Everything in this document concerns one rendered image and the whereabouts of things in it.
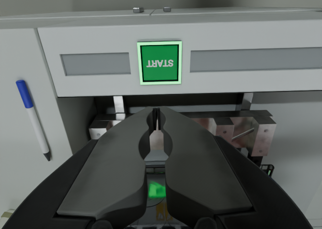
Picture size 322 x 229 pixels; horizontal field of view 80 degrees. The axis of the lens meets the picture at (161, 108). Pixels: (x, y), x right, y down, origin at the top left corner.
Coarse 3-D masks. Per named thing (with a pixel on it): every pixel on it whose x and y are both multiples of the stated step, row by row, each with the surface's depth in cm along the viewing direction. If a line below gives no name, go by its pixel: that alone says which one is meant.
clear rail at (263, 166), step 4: (264, 164) 43; (268, 164) 43; (148, 168) 43; (152, 168) 43; (156, 168) 43; (160, 168) 43; (164, 168) 43; (264, 168) 43; (268, 168) 43; (272, 168) 43; (148, 172) 43; (152, 172) 43; (156, 172) 43; (160, 172) 43; (164, 172) 43
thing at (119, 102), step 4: (116, 96) 40; (120, 96) 40; (124, 96) 42; (116, 100) 40; (120, 100) 40; (124, 100) 42; (116, 104) 41; (120, 104) 41; (124, 104) 42; (116, 108) 41; (120, 108) 41; (124, 108) 42; (116, 112) 42; (120, 112) 42; (124, 112) 42
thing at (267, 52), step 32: (64, 32) 24; (96, 32) 24; (128, 32) 24; (160, 32) 24; (192, 32) 24; (224, 32) 24; (256, 32) 24; (288, 32) 24; (320, 32) 24; (64, 64) 26; (96, 64) 26; (128, 64) 26; (192, 64) 26; (224, 64) 26; (256, 64) 26; (288, 64) 26; (320, 64) 26; (64, 96) 28
